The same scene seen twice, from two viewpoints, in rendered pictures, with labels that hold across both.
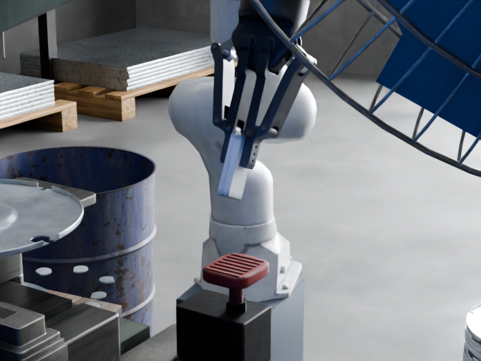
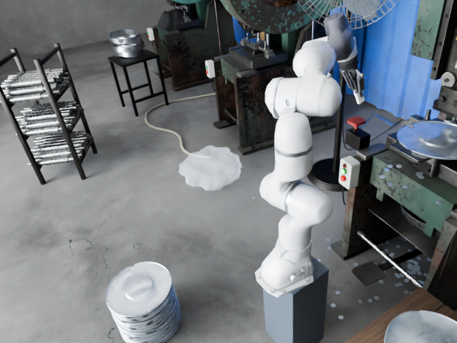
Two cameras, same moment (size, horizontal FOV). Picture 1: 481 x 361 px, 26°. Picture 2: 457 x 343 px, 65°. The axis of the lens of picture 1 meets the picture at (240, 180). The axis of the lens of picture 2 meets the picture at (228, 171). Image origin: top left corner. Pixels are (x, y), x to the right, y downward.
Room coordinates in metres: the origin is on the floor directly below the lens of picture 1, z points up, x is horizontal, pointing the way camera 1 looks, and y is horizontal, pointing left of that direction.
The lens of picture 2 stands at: (2.60, 0.38, 1.53)
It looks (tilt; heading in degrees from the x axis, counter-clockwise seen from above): 34 degrees down; 217
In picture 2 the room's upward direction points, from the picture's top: 7 degrees counter-clockwise
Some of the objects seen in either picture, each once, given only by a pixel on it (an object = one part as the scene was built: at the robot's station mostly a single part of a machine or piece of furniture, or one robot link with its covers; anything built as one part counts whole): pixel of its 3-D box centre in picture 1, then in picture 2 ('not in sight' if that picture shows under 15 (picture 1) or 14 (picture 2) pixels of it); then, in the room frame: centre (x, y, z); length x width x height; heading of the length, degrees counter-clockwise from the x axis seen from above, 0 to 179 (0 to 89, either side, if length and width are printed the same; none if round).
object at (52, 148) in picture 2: not in sight; (48, 116); (1.29, -2.23, 0.47); 0.46 x 0.43 x 0.95; 127
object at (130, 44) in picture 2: not in sight; (135, 69); (0.08, -2.54, 0.40); 0.45 x 0.40 x 0.79; 69
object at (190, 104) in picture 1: (220, 147); (304, 217); (1.76, 0.03, 0.71); 0.18 x 0.11 x 0.25; 79
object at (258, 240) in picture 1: (250, 244); (285, 258); (1.79, -0.02, 0.52); 0.22 x 0.19 x 0.14; 157
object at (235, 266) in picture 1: (235, 294); (356, 126); (1.10, 0.01, 0.72); 0.07 x 0.06 x 0.08; 147
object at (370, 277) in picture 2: not in sight; (406, 256); (1.20, 0.33, 0.14); 0.59 x 0.10 x 0.05; 147
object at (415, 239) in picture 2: not in sight; (436, 220); (1.08, 0.41, 0.31); 0.43 x 0.42 x 0.01; 57
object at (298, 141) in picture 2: not in sight; (288, 112); (1.72, -0.04, 1.07); 0.19 x 0.17 x 0.18; 5
